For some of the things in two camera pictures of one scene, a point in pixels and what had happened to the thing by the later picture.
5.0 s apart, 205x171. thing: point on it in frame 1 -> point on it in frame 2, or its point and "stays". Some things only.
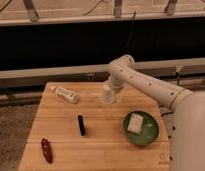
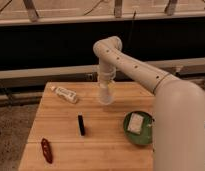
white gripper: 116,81 -> 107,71
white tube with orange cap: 66,94 stays
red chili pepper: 47,150 stays
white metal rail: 157,64 stays
